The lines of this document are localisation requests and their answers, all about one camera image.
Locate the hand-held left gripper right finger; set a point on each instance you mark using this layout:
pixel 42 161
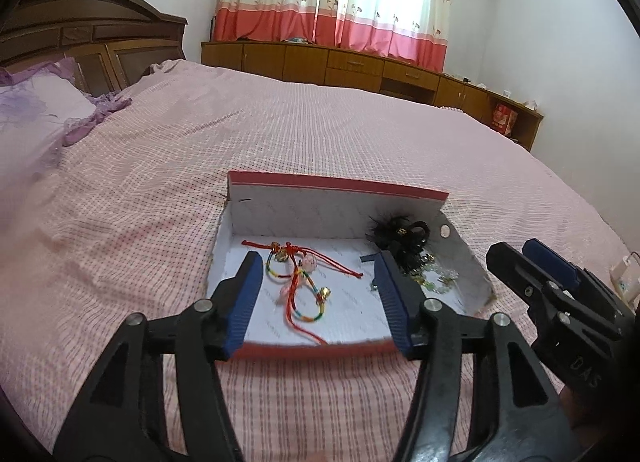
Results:
pixel 392 302

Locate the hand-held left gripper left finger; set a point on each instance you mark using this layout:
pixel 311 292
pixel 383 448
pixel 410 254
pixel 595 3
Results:
pixel 245 302

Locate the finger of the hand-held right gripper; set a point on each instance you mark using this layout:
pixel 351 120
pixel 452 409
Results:
pixel 515 269
pixel 550 257

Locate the red cardboard box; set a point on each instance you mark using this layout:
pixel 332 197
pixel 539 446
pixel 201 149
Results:
pixel 350 322

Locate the black feather hair accessory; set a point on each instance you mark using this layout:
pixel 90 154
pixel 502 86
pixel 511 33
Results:
pixel 395 234

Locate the red gift box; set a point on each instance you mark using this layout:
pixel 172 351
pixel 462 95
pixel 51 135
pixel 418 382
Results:
pixel 504 118

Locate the pink checked bedspread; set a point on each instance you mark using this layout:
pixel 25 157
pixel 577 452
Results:
pixel 250 132

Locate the long wooden cabinet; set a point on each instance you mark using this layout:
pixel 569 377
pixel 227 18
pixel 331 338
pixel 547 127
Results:
pixel 310 62

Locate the small teal object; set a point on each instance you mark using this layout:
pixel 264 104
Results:
pixel 297 40

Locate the lavender floral pillow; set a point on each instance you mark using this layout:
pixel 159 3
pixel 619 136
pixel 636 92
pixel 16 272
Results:
pixel 35 107

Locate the dark wooden headboard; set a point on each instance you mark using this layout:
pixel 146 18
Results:
pixel 75 17

